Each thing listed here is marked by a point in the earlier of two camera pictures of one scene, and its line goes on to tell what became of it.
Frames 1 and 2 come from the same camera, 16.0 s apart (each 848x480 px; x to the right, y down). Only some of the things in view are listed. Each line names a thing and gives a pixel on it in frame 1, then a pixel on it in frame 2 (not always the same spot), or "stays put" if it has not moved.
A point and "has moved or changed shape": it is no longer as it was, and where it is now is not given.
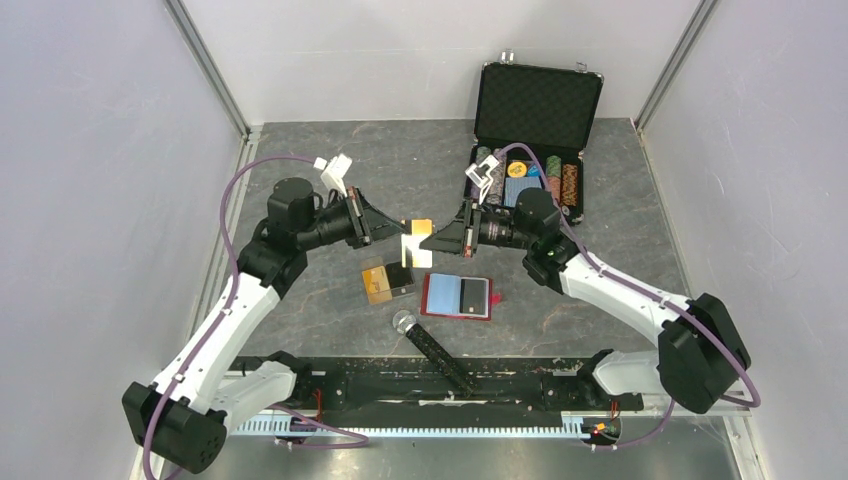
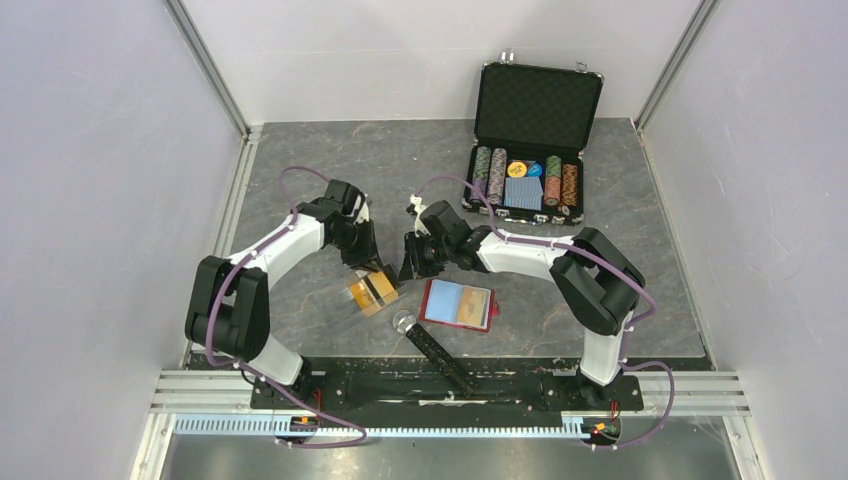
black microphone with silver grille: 406,323 stays put
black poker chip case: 535,123 stays put
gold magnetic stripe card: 421,228 has moved or changed shape
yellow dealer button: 516,169 stays put
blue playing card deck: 513,186 stays put
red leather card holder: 458,296 has moved or changed shape
